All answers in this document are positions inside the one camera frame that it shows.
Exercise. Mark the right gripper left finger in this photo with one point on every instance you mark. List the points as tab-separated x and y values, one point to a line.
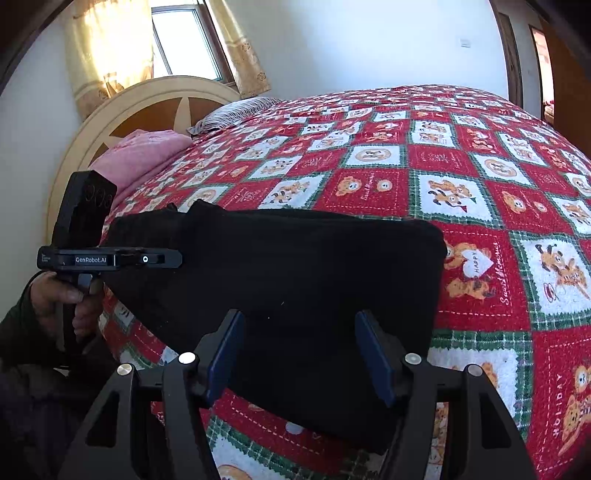
194	380

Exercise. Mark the black pants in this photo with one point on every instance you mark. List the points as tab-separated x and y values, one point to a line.
299	278

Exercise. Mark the person's left forearm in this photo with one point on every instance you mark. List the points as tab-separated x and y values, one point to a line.
45	395

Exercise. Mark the person's left hand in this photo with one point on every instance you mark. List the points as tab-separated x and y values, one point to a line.
47	292

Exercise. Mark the pink folded blanket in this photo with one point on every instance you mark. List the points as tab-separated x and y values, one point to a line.
138	157

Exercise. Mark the cream wooden headboard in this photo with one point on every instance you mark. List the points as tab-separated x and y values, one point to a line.
167	103

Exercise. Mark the striped pillow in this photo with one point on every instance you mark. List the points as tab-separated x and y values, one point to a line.
231	114

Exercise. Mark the left yellow curtain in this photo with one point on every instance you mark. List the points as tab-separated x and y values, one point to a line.
108	48

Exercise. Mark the yellow curtain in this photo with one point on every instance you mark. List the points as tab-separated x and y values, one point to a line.
249	75
108	48

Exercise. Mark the red patterned bed quilt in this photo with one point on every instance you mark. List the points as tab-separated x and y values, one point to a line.
511	195

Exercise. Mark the window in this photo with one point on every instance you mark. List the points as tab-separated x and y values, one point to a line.
185	42

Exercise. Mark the right yellow curtain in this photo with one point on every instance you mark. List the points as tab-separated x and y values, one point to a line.
249	75

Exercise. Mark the brown wooden door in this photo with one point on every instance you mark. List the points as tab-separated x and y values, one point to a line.
571	93

